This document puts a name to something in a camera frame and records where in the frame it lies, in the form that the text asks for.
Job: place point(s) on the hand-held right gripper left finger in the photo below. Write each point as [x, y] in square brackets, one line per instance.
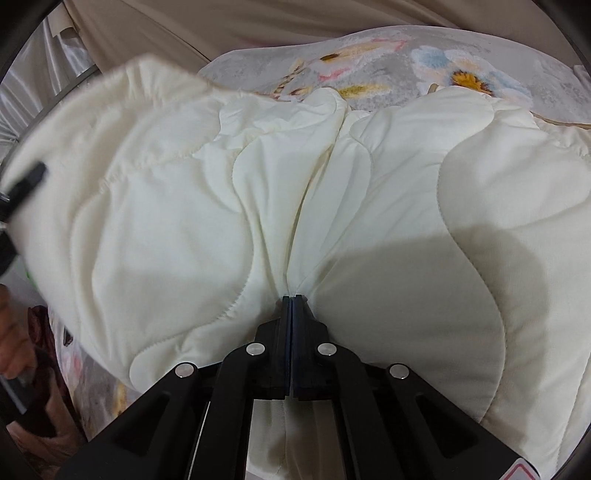
[280, 355]

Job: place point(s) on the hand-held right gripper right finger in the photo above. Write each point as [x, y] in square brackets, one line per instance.
[304, 355]

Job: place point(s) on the grey floral blanket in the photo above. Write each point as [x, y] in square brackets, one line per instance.
[392, 60]

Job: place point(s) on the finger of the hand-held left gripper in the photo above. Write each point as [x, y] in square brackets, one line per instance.
[27, 182]

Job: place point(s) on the silver curtain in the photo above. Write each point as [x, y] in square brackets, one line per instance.
[41, 92]

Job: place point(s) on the beige backdrop sheet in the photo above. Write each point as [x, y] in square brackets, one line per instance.
[184, 27]

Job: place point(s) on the person's left forearm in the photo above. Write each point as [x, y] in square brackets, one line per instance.
[14, 332]

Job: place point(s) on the cream quilted jacket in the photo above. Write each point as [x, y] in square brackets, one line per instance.
[231, 221]

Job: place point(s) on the dark red patterned cloth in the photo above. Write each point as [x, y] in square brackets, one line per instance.
[44, 337]

